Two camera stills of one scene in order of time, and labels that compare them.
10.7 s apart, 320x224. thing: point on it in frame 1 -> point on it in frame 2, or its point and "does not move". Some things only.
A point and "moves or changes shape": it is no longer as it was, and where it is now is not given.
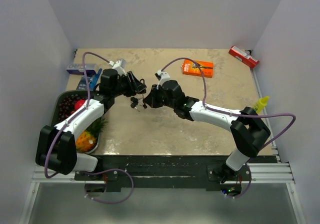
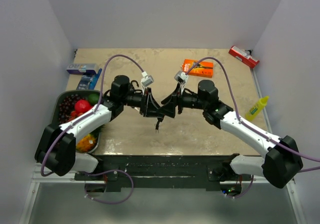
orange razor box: [189, 67] does not move
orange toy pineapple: [87, 140] does not move
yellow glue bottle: [261, 103] does not move
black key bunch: [135, 101] moves or changes shape
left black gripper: [134, 87] -> [148, 104]
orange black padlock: [144, 82] moves or changes shape
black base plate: [171, 172] does not move
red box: [244, 56] does not move
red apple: [78, 103] does not move
